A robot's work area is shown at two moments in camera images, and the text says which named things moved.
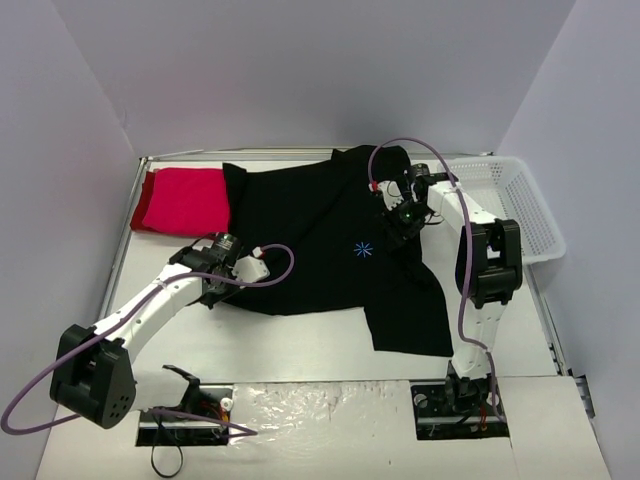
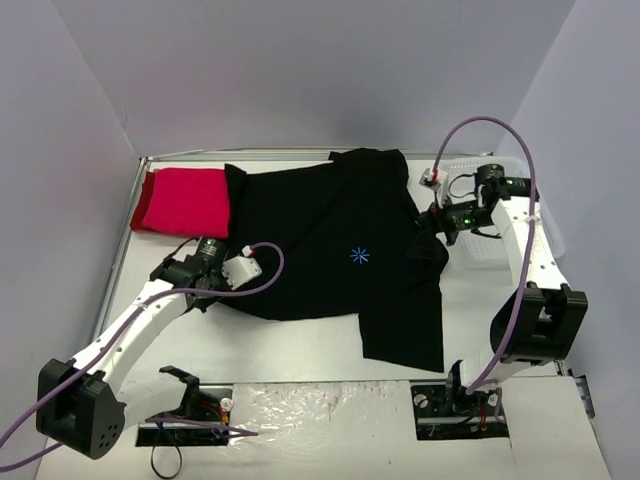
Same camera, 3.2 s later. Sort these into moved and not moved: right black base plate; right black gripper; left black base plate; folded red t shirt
Moved: right black gripper
Not moved: folded red t shirt; left black base plate; right black base plate
